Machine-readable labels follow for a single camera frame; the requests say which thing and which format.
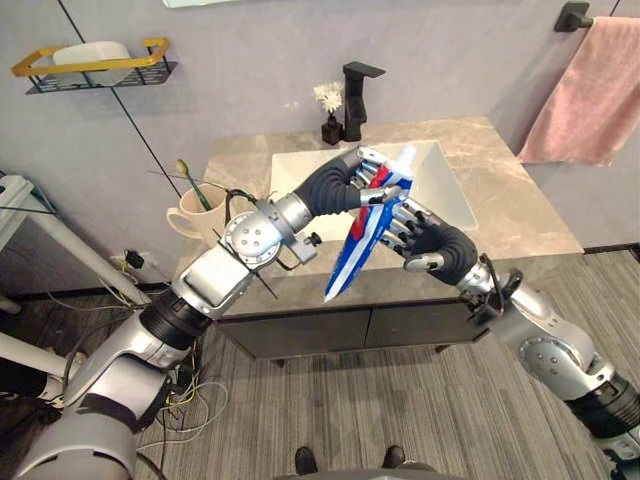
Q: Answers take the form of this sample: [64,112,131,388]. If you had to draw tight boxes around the black towel bar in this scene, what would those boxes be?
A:
[553,1,596,34]

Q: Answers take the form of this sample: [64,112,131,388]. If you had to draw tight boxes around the black faucet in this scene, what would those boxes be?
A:
[341,61,387,143]

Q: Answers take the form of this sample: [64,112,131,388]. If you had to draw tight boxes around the pink towel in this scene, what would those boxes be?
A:
[517,15,640,168]

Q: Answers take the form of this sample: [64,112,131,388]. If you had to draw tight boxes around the black gold wall shelf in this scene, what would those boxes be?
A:
[11,37,179,96]

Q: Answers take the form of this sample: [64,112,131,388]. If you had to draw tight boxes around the white metal stand frame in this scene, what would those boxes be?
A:
[0,172,151,381]

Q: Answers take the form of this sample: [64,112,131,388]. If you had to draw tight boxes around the black vase with white flowers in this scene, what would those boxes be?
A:
[312,81,346,145]

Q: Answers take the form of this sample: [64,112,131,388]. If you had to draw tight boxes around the blue red white toothpaste tube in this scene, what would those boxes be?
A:
[323,145,419,305]

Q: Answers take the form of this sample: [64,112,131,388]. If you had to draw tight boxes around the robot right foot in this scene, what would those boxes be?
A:
[381,445,406,470]

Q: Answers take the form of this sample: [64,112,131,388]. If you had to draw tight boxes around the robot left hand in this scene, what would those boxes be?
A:
[292,144,402,219]

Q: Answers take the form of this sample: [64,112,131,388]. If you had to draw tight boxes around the loose floor cables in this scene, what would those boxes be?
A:
[47,249,230,480]

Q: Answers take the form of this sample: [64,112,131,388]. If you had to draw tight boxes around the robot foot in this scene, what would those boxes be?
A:
[294,446,318,476]
[381,445,406,470]

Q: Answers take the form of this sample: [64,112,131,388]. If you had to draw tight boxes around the white rectangular sink basin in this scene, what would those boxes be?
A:
[268,140,478,243]

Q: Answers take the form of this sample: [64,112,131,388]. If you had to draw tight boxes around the beige ceramic mug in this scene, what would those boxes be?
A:
[166,182,227,242]

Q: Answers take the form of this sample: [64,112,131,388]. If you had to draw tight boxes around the dark vanity cabinet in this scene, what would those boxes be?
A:
[215,298,492,370]

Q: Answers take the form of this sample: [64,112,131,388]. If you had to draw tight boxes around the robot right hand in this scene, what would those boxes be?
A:
[378,197,480,286]

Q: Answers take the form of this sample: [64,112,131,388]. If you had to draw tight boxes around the green toothbrush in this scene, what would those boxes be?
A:
[175,158,214,213]

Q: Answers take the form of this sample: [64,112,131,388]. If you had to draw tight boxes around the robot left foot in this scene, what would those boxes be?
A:
[294,446,318,476]

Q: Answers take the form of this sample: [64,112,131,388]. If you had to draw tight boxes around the white soap dish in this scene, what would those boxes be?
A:
[52,40,132,87]

